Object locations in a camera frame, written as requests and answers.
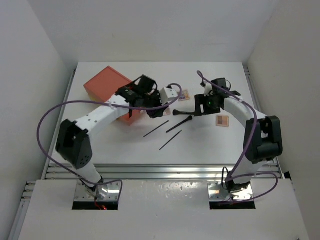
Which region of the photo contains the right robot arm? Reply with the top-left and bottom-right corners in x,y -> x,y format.
194,78 -> 283,193

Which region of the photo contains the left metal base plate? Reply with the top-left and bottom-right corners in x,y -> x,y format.
74,180 -> 122,203

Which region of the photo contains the purple cable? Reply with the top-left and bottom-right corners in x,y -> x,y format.
196,70 -> 280,203
36,82 -> 185,188

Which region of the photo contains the black medium makeup brush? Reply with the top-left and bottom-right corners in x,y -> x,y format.
166,115 -> 193,133

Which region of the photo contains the aluminium rail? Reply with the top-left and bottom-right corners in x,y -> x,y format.
40,162 -> 283,180

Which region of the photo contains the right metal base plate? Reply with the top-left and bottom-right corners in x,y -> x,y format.
207,180 -> 254,202

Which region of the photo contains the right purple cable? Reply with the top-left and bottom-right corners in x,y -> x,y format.
196,70 -> 280,203

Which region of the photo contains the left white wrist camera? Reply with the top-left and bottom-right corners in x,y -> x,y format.
159,87 -> 178,105

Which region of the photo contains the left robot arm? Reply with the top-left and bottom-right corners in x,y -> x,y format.
55,75 -> 176,192

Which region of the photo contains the colourful square eyeshadow palette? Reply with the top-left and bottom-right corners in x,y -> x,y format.
178,90 -> 191,102

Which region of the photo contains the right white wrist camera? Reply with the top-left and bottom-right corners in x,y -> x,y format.
204,83 -> 213,97

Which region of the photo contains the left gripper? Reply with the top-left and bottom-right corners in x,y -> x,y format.
141,89 -> 169,118

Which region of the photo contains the black powder brush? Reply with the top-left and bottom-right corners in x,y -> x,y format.
172,109 -> 195,116

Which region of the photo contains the long nude eyeshadow palette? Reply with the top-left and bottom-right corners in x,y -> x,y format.
163,108 -> 171,116

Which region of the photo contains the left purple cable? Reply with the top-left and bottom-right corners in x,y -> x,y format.
36,82 -> 185,188

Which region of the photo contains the thin black liner brush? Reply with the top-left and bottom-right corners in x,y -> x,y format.
143,120 -> 169,138

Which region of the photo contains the metal base plate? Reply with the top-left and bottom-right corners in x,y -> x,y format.
74,180 -> 122,203
207,180 -> 254,202

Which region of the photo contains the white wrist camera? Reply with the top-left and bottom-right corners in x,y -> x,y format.
204,83 -> 213,97
159,87 -> 178,105

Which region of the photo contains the orange drawer box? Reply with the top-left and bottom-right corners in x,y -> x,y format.
83,66 -> 132,102

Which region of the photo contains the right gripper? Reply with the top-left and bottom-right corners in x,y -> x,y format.
195,93 -> 221,117

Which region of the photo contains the orange top drawer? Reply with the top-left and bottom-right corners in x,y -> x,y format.
118,110 -> 145,126

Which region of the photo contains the four-pan brown eyeshadow palette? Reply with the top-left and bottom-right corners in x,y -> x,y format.
215,115 -> 229,128

